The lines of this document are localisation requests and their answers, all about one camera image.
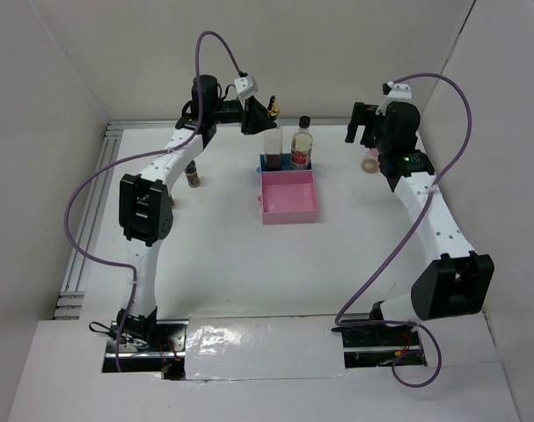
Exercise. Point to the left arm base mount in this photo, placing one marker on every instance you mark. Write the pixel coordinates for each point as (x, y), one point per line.
(162, 353)

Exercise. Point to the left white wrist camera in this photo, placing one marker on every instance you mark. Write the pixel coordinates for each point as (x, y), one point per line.
(246, 87)

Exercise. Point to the soy sauce bottle red label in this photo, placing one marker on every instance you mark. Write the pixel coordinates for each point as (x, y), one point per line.
(301, 145)

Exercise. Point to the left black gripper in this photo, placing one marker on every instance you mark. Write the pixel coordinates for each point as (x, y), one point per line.
(253, 116)

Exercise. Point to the blue storage box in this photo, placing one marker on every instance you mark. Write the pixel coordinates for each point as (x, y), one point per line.
(284, 164)

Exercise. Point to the pink-cap spice jar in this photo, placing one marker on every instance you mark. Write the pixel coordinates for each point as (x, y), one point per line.
(370, 162)

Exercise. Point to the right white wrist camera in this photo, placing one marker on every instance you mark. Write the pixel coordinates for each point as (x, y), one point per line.
(396, 92)

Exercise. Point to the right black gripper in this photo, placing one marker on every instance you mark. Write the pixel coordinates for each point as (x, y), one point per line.
(363, 115)

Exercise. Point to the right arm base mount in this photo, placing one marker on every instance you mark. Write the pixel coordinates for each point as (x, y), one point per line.
(379, 345)

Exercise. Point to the pink storage box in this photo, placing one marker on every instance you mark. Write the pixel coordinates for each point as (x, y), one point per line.
(288, 197)

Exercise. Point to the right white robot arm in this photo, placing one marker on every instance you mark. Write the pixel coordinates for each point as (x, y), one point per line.
(456, 278)

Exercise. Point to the tall clear dark-liquid bottle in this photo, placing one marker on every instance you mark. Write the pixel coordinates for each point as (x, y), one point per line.
(273, 139)

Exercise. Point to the black-cap pepper spice jar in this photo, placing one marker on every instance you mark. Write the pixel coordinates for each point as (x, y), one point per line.
(192, 176)

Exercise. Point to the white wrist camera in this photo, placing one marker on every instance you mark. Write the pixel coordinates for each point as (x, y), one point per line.
(396, 92)
(246, 87)

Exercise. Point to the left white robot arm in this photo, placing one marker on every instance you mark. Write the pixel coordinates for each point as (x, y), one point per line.
(145, 210)

